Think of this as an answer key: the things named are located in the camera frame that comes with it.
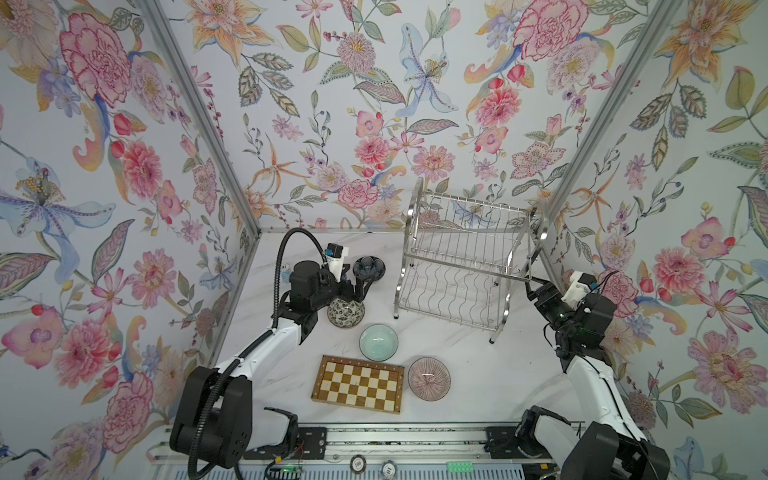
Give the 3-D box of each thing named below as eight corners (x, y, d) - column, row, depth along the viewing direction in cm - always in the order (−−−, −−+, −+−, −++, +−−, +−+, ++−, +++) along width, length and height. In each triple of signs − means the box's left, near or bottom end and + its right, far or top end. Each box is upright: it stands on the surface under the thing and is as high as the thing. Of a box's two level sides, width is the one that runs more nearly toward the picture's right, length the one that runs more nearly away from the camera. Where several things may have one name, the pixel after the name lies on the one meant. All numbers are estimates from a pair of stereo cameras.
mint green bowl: (359, 364, 88) (358, 358, 84) (361, 331, 95) (360, 323, 91) (398, 364, 89) (399, 358, 84) (397, 331, 95) (397, 323, 91)
